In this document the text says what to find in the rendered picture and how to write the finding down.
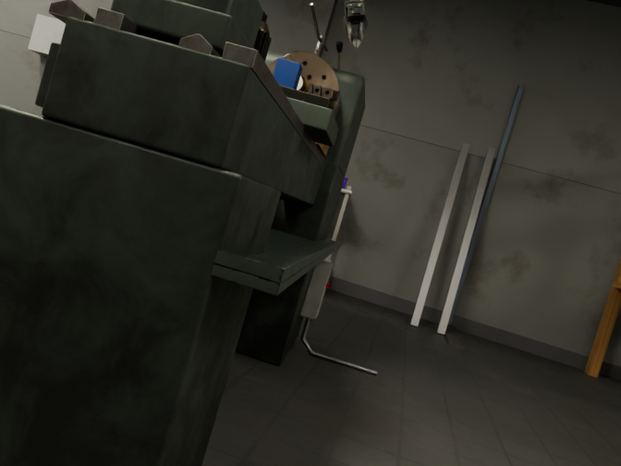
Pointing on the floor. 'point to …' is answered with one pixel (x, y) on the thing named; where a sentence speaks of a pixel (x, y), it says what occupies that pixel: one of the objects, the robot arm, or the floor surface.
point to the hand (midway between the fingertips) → (356, 44)
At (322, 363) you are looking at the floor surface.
